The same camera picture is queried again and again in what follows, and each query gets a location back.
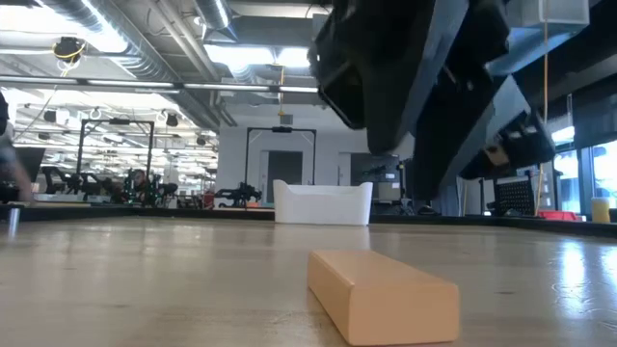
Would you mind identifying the white plastic bin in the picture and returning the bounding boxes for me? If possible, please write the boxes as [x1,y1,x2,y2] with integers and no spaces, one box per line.
[273,179,374,227]

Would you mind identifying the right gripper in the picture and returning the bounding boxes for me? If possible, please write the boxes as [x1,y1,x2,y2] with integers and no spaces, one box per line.
[308,0,556,201]

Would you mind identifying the black ceiling cable reel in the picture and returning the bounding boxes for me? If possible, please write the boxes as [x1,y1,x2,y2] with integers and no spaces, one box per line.
[51,36,89,65]

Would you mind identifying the silver metal post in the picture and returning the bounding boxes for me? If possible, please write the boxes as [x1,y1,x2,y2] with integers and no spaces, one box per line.
[7,206,21,238]

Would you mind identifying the red tray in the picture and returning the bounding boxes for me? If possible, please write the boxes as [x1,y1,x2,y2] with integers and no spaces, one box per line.
[537,209,583,223]

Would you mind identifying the black perforated cart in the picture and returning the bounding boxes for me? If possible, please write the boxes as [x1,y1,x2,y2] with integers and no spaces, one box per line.
[479,173,554,217]

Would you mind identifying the black table frame rail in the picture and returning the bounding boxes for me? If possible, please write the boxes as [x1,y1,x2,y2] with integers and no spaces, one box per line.
[0,204,617,238]

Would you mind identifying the long ceiling light bar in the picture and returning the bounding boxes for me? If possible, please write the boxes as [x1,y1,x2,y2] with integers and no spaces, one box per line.
[0,74,320,95]

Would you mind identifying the orange long block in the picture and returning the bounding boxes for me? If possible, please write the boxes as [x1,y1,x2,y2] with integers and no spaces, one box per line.
[307,249,460,347]

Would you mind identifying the black metal gantry frame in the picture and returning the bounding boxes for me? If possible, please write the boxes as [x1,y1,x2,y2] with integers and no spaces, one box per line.
[74,118,155,194]
[244,125,318,187]

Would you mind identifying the person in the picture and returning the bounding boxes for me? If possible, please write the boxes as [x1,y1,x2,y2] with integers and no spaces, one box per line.
[125,168,156,203]
[0,91,36,203]

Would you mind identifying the black curtain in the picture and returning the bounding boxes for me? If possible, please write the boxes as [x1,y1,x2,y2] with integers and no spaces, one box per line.
[435,185,464,217]

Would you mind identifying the dark cabinet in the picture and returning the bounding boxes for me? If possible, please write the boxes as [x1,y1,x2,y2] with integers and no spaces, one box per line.
[350,152,416,202]

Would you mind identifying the yellow cylinder container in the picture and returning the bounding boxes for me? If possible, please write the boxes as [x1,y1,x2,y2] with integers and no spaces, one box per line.
[591,196,612,225]

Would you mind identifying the black computer monitor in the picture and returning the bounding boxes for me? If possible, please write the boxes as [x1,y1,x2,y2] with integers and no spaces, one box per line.
[18,147,46,182]

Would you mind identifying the silver rectangular duct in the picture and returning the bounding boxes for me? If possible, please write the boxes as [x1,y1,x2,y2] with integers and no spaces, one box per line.
[505,0,592,54]

